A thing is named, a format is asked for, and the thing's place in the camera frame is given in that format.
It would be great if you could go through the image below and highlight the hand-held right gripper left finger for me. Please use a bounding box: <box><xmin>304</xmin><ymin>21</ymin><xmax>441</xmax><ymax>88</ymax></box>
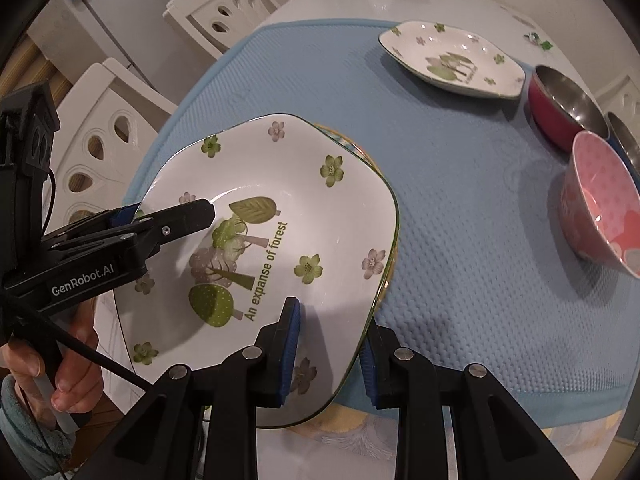
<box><xmin>75</xmin><ymin>297</ymin><xmax>303</xmax><ymax>480</ymax></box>

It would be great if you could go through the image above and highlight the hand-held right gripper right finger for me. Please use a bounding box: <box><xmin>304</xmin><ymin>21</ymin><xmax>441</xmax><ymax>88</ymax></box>
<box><xmin>357</xmin><ymin>326</ymin><xmax>583</xmax><ymax>480</ymax></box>

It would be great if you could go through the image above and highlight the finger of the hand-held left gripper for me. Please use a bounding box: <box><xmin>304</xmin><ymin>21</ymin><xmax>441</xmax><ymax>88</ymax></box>
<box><xmin>42</xmin><ymin>203</ymin><xmax>143</xmax><ymax>246</ymax></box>
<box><xmin>132</xmin><ymin>198</ymin><xmax>216</xmax><ymax>261</ymax></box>

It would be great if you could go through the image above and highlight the white floral square plate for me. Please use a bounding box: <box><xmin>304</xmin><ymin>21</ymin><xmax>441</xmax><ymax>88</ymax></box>
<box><xmin>114</xmin><ymin>114</ymin><xmax>401</xmax><ymax>430</ymax></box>
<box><xmin>377</xmin><ymin>20</ymin><xmax>527</xmax><ymax>101</ymax></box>

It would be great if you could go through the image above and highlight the yellow rimmed plate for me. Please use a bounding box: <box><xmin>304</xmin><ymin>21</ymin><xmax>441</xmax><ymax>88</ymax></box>
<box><xmin>312</xmin><ymin>122</ymin><xmax>402</xmax><ymax>321</ymax></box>

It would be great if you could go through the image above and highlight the red steel bowl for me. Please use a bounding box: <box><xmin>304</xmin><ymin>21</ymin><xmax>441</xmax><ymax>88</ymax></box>
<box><xmin>528</xmin><ymin>65</ymin><xmax>611</xmax><ymax>153</ymax></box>

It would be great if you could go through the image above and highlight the blue steel bowl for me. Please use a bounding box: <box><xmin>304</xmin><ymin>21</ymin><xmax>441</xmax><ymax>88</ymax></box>
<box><xmin>605</xmin><ymin>110</ymin><xmax>640</xmax><ymax>181</ymax></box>

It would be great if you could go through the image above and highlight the person's left forearm sleeve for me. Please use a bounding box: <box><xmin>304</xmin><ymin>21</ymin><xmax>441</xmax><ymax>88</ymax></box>
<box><xmin>0</xmin><ymin>374</ymin><xmax>76</xmax><ymax>478</ymax></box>

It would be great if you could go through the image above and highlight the person's left hand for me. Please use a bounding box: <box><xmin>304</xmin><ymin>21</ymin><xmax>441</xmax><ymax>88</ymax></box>
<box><xmin>0</xmin><ymin>300</ymin><xmax>103</xmax><ymax>429</ymax></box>

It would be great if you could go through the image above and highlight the white dining chair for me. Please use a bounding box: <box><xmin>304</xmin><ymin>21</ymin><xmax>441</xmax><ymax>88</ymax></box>
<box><xmin>50</xmin><ymin>57</ymin><xmax>178</xmax><ymax>231</ymax></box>
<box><xmin>162</xmin><ymin>0</ymin><xmax>281</xmax><ymax>61</ymax></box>
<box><xmin>595</xmin><ymin>72</ymin><xmax>640</xmax><ymax>117</ymax></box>

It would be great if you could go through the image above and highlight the white appliance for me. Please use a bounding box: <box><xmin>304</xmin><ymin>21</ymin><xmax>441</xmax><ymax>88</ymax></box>
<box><xmin>27</xmin><ymin>0</ymin><xmax>168</xmax><ymax>98</ymax></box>

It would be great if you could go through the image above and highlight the light blue table mat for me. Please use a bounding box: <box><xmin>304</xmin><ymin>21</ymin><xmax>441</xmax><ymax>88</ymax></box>
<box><xmin>122</xmin><ymin>20</ymin><xmax>633</xmax><ymax>421</ymax></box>

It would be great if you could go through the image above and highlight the pink dotted bowl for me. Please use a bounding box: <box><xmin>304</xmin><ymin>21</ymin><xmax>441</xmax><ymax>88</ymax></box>
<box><xmin>559</xmin><ymin>131</ymin><xmax>640</xmax><ymax>278</ymax></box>

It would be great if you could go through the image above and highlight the small green toy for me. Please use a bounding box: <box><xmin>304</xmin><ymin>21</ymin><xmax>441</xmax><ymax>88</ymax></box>
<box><xmin>524</xmin><ymin>31</ymin><xmax>555</xmax><ymax>52</ymax></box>

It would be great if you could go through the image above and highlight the black cable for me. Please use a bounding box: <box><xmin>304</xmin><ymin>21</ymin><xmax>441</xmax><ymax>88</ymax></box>
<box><xmin>0</xmin><ymin>294</ymin><xmax>152</xmax><ymax>390</ymax></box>

